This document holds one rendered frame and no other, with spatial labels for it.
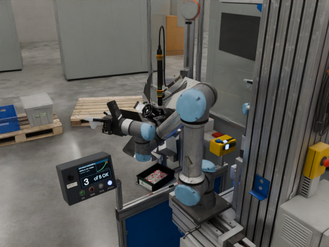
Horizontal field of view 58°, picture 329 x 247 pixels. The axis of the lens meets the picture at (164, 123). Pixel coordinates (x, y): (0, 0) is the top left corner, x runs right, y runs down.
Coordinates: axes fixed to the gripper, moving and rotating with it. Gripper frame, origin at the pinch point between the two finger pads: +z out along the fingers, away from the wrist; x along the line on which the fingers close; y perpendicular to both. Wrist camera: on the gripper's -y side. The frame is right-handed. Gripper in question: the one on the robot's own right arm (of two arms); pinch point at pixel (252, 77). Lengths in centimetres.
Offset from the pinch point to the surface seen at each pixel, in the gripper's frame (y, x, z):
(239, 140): 59, -6, 16
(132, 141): 31, -94, -3
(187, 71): 2, -38, 49
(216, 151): 40, -38, -25
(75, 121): 111, -187, 259
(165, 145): 35, -72, -11
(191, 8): -48, -27, 59
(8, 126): 85, -272, 220
